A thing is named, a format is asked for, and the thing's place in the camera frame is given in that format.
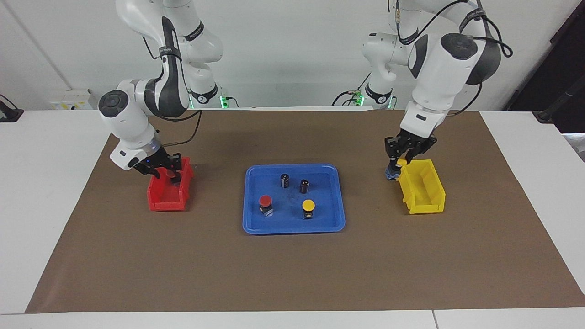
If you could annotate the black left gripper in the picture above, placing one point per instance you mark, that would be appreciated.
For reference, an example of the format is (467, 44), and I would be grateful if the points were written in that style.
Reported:
(411, 145)

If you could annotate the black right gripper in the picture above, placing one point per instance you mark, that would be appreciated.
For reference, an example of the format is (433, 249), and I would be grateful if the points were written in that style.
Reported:
(157, 162)

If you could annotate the yellow push button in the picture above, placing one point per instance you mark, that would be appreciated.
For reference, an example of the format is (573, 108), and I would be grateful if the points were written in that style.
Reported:
(309, 204)
(401, 162)

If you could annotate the red push button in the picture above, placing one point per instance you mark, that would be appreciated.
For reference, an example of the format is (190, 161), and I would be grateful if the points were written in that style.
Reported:
(171, 174)
(265, 200)

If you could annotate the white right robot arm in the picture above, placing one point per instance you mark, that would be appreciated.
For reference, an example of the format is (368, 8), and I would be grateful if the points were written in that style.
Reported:
(128, 119)

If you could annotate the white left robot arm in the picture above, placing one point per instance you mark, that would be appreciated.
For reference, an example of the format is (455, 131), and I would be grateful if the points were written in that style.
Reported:
(438, 77)

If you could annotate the blue plastic tray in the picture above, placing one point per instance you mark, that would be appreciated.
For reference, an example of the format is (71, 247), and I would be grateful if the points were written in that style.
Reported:
(290, 225)

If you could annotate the red plastic storage bin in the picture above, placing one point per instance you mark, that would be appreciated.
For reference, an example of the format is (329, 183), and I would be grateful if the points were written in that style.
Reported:
(164, 203)

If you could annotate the yellow plastic storage bin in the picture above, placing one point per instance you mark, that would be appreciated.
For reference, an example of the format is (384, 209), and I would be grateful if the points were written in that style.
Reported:
(425, 206)

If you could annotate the black cylindrical capacitor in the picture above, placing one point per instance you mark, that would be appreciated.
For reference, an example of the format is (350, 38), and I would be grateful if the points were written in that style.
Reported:
(284, 180)
(304, 186)

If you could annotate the black stand leg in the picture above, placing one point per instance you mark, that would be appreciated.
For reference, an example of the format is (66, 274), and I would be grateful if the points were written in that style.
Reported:
(544, 116)

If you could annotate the brown paper table mat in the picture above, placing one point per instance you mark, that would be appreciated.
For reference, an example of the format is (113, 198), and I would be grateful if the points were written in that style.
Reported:
(292, 274)

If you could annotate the black clamp foot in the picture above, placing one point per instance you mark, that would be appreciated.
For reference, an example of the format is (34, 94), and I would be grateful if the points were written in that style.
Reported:
(9, 114)

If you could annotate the grey crumpled sheet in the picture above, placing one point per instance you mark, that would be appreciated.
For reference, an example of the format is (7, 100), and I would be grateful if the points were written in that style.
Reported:
(577, 144)

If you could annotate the black background panel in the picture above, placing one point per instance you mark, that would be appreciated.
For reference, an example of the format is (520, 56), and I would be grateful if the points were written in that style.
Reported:
(573, 75)

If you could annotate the white wall power box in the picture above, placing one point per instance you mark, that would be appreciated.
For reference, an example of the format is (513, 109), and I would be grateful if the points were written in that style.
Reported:
(68, 99)

